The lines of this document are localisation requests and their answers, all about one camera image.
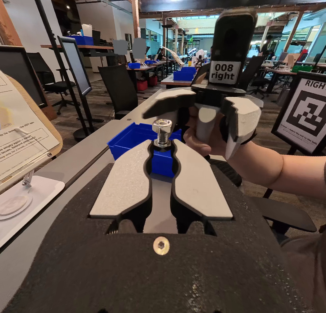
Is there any black pole stand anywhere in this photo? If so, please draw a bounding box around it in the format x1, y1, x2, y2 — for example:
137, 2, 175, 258
29, 0, 98, 141

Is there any printed instruction sheet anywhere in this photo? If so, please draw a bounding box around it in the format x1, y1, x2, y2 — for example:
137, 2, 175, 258
0, 71, 60, 183

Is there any steel hex nut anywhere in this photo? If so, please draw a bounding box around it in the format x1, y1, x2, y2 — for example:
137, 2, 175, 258
152, 118, 174, 133

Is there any black framed marker sign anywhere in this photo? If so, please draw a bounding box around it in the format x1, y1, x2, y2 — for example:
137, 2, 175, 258
271, 71, 326, 155

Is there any black framed floor sign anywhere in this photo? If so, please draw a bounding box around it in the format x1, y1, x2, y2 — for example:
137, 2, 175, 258
57, 36, 105, 122

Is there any wooden display board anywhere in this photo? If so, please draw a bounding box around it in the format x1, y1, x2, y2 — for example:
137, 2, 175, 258
5, 74, 63, 163

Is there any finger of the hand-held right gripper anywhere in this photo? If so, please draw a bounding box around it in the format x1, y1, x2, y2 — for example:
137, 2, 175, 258
221, 96, 262, 160
141, 87, 197, 120

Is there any person's right hand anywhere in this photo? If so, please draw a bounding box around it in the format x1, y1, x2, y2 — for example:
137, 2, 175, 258
183, 107, 227, 157

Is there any person's right forearm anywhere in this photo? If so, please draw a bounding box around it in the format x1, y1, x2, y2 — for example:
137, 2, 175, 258
227, 140, 326, 199

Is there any black monitor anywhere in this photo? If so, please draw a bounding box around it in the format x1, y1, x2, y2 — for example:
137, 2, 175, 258
0, 46, 48, 109

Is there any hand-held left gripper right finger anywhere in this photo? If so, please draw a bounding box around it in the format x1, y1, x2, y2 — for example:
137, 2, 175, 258
170, 139, 234, 234

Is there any blue plastic bin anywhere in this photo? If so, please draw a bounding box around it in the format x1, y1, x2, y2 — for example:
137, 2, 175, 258
107, 122, 182, 178

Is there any wooden column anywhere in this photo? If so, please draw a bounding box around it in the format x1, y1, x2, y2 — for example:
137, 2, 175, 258
284, 11, 305, 52
131, 0, 140, 38
0, 0, 58, 121

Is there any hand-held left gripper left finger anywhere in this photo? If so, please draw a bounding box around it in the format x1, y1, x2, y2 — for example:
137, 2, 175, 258
89, 140, 153, 233

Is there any thick steel bolt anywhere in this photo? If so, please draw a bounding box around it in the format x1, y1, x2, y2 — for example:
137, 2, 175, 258
153, 132, 171, 151

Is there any padded chair armrest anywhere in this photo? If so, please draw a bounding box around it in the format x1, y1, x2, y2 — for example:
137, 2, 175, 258
209, 159, 242, 187

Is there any smooth chair armrest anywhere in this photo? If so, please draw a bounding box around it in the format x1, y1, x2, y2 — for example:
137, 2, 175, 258
251, 196, 317, 233

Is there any wooden top desk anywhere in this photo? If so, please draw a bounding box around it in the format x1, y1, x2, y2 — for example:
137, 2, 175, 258
41, 45, 114, 66

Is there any grey trash can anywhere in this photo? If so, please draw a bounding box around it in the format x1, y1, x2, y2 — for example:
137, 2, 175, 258
276, 89, 289, 107

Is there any white board stand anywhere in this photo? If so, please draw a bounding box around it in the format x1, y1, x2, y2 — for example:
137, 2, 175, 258
0, 169, 65, 247

